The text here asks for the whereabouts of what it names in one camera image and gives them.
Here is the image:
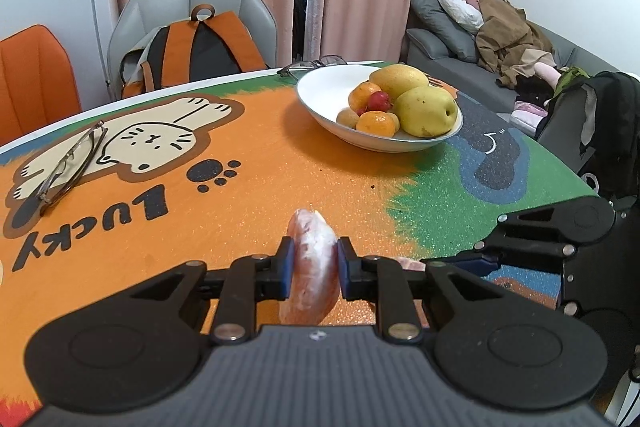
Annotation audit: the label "grey sofa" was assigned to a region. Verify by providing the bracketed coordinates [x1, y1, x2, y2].
[400, 0, 640, 132]

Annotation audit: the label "white pillow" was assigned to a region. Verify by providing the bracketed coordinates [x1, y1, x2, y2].
[431, 0, 483, 32]

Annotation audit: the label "dark-framed eyeglasses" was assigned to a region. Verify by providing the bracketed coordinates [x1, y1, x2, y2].
[276, 55, 348, 78]

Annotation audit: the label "yellow pear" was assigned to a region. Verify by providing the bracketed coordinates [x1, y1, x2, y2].
[395, 86, 460, 138]

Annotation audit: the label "white bowl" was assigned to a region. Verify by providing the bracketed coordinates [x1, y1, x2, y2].
[296, 63, 465, 154]

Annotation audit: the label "brown coat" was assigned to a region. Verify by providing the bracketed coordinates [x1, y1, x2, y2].
[475, 0, 556, 85]

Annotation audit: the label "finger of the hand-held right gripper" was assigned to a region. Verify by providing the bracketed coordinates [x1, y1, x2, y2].
[424, 201, 578, 279]

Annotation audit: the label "yellow mango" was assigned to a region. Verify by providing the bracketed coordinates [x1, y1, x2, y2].
[369, 63, 431, 102]

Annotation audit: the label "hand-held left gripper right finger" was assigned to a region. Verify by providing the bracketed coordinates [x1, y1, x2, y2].
[337, 237, 506, 342]

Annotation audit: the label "orange and black backpack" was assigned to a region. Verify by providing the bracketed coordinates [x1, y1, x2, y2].
[120, 4, 271, 98]

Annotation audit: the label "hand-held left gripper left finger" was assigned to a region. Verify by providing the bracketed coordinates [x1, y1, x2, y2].
[127, 237, 293, 344]

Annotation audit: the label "orange tangerine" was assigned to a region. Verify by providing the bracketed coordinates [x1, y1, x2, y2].
[348, 82, 383, 115]
[356, 111, 398, 138]

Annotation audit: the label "black clothing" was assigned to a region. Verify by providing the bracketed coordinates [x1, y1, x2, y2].
[515, 74, 553, 105]

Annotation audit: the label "brown kiwi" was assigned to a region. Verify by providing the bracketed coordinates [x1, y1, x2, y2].
[336, 107, 361, 130]

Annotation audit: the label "thin metal-framed eyeglasses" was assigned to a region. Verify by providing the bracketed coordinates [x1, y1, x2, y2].
[37, 121, 108, 215]

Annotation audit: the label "green clothing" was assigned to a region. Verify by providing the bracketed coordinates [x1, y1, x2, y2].
[552, 67, 591, 98]

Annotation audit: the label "small red fruit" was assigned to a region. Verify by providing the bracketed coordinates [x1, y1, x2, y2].
[366, 90, 392, 114]

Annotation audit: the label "orange chair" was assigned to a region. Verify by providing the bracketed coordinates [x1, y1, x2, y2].
[0, 25, 83, 146]

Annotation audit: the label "grey sofa cushion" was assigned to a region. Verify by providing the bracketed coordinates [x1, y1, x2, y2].
[411, 0, 478, 62]

